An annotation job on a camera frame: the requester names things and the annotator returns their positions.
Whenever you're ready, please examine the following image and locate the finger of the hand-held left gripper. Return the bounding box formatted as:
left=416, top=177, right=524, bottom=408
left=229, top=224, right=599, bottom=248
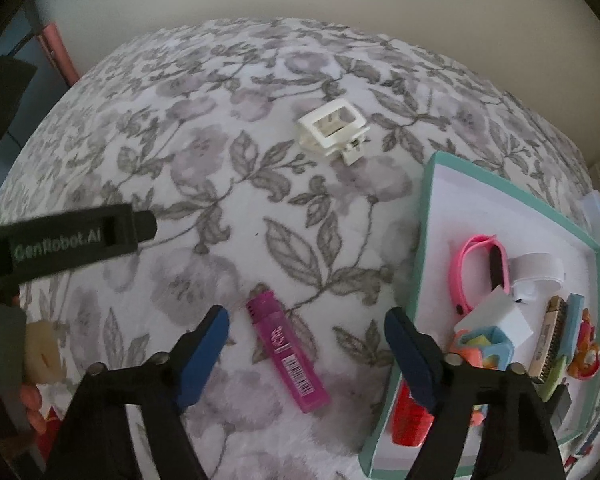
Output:
left=0, top=55, right=37, bottom=171

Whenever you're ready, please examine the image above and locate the white tape roll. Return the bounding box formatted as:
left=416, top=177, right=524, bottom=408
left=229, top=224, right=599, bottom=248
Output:
left=507, top=252, right=567, bottom=306

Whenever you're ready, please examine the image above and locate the magenta translucent lighter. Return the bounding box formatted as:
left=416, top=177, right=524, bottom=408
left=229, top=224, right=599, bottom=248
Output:
left=245, top=294, right=331, bottom=414

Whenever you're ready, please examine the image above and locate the person's red clothing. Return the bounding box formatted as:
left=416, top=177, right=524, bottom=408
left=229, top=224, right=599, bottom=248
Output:
left=35, top=405, right=68, bottom=461

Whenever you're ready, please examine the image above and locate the light blue bar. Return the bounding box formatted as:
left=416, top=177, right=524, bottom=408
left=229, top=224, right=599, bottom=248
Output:
left=560, top=292, right=586, bottom=361

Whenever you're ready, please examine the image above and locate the cream foam block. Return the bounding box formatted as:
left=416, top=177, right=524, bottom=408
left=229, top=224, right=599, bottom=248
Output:
left=24, top=321, right=65, bottom=387

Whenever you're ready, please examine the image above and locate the red lighter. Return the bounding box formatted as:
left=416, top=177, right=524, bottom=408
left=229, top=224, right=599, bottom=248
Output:
left=390, top=380, right=436, bottom=448

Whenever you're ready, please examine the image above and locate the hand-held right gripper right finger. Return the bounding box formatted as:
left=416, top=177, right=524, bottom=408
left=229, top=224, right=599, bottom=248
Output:
left=383, top=307, right=566, bottom=480

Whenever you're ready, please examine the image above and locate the person's left hand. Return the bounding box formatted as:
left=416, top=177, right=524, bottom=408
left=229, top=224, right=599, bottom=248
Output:
left=0, top=377, right=46, bottom=436

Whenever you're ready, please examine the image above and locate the teal shallow cardboard box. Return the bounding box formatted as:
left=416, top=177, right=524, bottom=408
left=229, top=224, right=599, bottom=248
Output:
left=358, top=151, right=600, bottom=480

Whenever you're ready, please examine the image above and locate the white power strip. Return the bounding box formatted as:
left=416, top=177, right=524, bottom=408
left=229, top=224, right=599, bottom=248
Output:
left=580, top=190, right=600, bottom=246

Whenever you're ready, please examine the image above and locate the white charger adapter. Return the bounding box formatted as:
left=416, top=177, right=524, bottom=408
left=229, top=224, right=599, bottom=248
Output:
left=452, top=287, right=535, bottom=347

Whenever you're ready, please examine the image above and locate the pink wristband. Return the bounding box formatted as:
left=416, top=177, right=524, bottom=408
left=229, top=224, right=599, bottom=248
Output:
left=451, top=233, right=507, bottom=317

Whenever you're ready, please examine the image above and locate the pink wooden post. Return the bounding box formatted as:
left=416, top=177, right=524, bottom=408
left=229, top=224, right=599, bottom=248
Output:
left=37, top=20, right=81, bottom=88

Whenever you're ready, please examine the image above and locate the blue orange small toy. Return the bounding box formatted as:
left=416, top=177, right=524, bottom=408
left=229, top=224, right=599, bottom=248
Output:
left=449, top=327, right=515, bottom=373

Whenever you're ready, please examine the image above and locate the white hair claw clip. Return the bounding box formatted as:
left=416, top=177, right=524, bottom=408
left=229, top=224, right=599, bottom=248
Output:
left=296, top=100, right=371, bottom=166

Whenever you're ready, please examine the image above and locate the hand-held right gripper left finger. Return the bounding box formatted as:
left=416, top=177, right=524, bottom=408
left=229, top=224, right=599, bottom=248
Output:
left=45, top=304, right=231, bottom=480

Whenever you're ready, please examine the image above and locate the green highlighter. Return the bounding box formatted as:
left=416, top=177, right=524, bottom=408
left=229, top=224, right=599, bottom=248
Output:
left=535, top=355, right=568, bottom=403

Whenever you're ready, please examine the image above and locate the gold black patterned case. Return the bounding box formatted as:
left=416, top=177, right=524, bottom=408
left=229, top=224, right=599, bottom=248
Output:
left=527, top=296, right=568, bottom=386

